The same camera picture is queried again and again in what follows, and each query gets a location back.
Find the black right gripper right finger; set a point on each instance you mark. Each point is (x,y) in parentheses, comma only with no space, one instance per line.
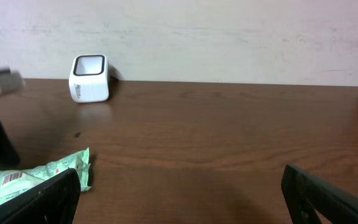
(307,196)

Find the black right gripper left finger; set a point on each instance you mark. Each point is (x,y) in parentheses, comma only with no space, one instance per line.
(53,201)

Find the mint green snack packet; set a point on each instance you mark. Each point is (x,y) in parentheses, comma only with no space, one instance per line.
(16,182)

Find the white barcode scanner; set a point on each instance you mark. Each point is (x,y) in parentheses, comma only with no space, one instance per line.
(89,80)

